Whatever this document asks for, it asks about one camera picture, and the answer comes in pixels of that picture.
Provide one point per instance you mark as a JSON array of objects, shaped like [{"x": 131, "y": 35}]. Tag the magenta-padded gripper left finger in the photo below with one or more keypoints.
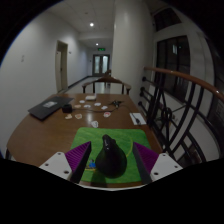
[{"x": 58, "y": 165}]

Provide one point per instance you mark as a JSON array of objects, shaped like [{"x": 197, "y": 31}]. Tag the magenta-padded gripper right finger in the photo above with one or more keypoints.
[{"x": 165, "y": 165}]

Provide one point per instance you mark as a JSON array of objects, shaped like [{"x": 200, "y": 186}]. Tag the black vertical computer mouse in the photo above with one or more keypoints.
[{"x": 111, "y": 160}]

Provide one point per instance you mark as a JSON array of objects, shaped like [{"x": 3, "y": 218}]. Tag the green mouse pad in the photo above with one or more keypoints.
[{"x": 90, "y": 135}]

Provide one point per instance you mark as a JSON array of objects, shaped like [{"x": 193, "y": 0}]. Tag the small tan card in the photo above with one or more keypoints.
[
  {"x": 77, "y": 106},
  {"x": 78, "y": 116},
  {"x": 68, "y": 116}
]

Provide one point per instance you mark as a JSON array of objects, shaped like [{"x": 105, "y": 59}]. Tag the white paper sheet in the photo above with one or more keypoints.
[{"x": 140, "y": 116}]

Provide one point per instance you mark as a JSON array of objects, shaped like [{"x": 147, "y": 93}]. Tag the small black box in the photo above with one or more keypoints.
[{"x": 67, "y": 108}]

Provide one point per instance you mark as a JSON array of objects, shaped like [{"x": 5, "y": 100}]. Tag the black closed laptop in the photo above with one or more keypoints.
[{"x": 50, "y": 107}]

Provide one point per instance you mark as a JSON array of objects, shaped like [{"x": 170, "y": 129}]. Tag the small white red card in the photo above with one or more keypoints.
[{"x": 107, "y": 114}]

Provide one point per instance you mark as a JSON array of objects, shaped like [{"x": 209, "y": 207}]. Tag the small white box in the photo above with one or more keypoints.
[{"x": 90, "y": 98}]

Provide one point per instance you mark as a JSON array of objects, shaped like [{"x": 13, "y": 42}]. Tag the black railing with wooden handrail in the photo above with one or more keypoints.
[{"x": 186, "y": 77}]

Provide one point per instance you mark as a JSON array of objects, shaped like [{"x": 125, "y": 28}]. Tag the wooden armchair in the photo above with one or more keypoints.
[{"x": 106, "y": 80}]

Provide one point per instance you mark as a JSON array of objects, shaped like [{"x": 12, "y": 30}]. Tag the wooden side door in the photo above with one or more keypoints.
[{"x": 62, "y": 66}]

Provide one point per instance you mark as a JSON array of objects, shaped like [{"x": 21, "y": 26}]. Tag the dark glass window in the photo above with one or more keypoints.
[{"x": 173, "y": 66}]

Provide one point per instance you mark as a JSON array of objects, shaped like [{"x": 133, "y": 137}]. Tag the distant wooden chair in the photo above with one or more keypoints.
[{"x": 108, "y": 72}]

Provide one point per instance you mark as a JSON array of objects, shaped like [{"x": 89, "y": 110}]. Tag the glass double door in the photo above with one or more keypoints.
[{"x": 101, "y": 65}]

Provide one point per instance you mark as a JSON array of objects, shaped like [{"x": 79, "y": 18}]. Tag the green exit sign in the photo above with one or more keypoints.
[{"x": 101, "y": 49}]

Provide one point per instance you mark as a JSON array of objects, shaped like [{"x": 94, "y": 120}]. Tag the white wall switch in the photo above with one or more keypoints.
[{"x": 22, "y": 58}]

